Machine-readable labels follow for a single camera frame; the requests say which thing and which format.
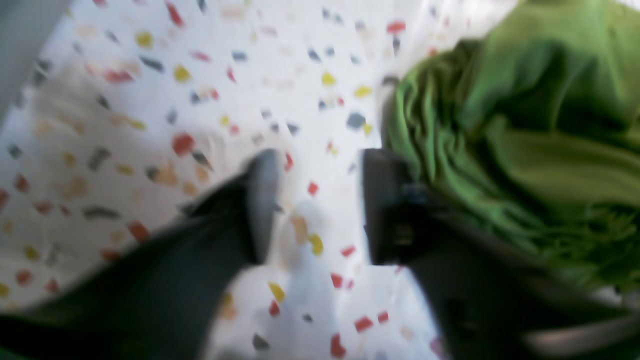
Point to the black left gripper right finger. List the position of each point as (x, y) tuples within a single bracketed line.
[(488, 300)]

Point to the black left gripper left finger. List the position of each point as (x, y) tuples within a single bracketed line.
[(157, 301)]

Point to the green t-shirt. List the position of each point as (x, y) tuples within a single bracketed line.
[(533, 130)]

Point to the terrazzo pattern white tablecloth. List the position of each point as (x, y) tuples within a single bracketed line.
[(134, 108)]

